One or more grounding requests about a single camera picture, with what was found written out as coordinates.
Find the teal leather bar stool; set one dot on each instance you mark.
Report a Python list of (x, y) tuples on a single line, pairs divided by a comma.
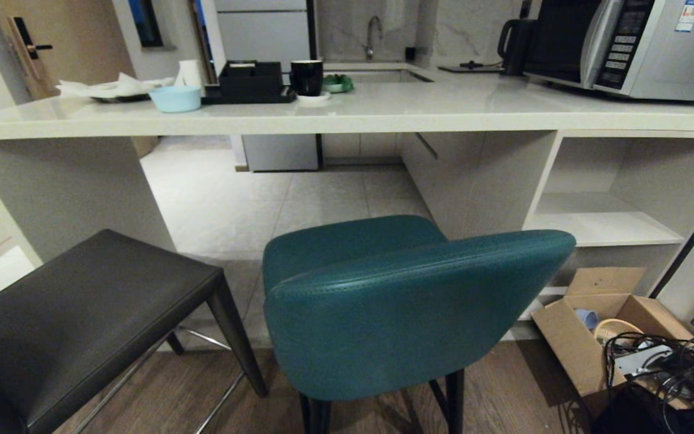
[(407, 313)]

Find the green small dish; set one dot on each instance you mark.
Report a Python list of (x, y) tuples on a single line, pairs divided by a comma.
[(338, 84)]

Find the white paper roll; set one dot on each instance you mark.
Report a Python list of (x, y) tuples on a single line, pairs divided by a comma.
[(190, 73)]

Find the black backless bar stool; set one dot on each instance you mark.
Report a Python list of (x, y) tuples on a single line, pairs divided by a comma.
[(82, 313)]

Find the light blue bowl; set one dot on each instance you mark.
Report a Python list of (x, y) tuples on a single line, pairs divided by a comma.
[(175, 98)]

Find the white shelf unit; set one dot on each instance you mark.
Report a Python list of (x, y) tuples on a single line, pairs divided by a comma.
[(618, 205)]

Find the white refrigerator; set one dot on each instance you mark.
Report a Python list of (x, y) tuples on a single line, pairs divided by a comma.
[(268, 84)]

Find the woven basket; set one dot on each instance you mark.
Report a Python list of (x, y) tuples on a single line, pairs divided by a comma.
[(615, 330)]

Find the white saucer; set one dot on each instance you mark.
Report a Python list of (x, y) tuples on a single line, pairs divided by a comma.
[(314, 98)]

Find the white kitchen counter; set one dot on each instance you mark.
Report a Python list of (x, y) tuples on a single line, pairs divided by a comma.
[(383, 108)]

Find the wooden door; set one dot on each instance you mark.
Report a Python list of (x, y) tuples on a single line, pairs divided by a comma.
[(64, 42)]

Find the chrome sink faucet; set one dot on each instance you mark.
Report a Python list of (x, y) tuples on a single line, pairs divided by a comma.
[(373, 36)]

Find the black electric kettle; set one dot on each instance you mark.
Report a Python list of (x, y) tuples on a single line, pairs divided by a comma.
[(514, 45)]

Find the silver microwave oven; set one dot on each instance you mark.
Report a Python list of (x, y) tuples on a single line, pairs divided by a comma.
[(654, 45)]

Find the black mug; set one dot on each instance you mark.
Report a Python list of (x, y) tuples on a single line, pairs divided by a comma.
[(306, 77)]

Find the black organizer tray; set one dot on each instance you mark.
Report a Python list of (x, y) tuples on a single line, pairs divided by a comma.
[(250, 81)]

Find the cardboard box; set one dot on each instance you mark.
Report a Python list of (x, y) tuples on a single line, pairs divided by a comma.
[(609, 328)]

